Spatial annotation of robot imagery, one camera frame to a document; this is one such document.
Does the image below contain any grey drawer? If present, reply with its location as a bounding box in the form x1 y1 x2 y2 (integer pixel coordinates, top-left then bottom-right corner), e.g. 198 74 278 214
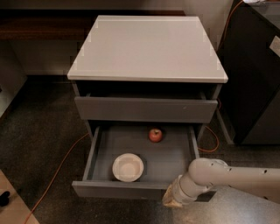
73 125 200 200
74 96 218 123

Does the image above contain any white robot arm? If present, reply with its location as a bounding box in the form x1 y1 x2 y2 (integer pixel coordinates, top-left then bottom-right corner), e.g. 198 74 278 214
162 157 280 207

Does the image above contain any grey top drawer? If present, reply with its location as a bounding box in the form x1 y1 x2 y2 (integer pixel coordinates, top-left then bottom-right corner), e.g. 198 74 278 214
74 96 218 123

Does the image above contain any grey drawer cabinet white top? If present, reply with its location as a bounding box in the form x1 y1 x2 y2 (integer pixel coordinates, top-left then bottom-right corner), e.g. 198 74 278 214
67 16 228 137

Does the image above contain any white ceramic bowl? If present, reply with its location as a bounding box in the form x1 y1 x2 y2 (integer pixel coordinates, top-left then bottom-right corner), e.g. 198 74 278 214
112 153 144 182

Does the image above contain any red apple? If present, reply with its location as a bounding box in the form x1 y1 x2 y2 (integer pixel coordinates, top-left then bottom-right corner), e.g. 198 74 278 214
148 129 163 143

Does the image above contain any dark cabinet on right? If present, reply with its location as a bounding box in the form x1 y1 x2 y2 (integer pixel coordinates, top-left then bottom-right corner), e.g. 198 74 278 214
217 0 280 144

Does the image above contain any black object at left edge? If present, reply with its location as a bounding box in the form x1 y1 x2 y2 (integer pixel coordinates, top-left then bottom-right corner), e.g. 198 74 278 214
0 191 11 207

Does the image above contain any orange power cable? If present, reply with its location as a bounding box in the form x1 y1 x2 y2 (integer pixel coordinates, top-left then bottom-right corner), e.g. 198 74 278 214
23 0 244 224

